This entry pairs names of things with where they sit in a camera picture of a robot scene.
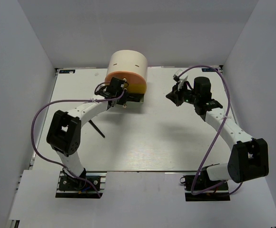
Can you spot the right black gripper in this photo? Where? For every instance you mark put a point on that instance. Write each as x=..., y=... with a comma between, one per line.
x=175, y=95

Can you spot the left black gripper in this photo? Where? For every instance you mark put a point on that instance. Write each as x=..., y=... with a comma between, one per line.
x=123, y=99

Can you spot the yellow drawer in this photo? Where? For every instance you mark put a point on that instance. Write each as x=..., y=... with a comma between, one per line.
x=134, y=88

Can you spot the orange top drawer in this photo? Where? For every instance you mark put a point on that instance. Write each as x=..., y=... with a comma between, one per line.
x=131, y=77

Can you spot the cream round drawer organizer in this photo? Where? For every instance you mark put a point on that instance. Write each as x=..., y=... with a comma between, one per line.
x=128, y=61

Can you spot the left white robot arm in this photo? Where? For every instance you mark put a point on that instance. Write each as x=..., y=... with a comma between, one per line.
x=64, y=133

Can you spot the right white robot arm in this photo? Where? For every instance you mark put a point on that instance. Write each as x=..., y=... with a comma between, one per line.
x=249, y=156

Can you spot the blue label sticker right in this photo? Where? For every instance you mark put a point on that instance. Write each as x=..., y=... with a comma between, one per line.
x=209, y=69

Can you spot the blue label sticker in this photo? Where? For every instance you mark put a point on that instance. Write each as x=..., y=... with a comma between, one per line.
x=209, y=69
x=67, y=71

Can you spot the blue label sticker left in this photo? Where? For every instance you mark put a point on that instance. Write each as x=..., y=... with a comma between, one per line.
x=67, y=71

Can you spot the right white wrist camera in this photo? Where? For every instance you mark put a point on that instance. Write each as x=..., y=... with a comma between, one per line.
x=180, y=77

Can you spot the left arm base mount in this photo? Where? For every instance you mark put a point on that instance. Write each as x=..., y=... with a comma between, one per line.
x=67, y=188

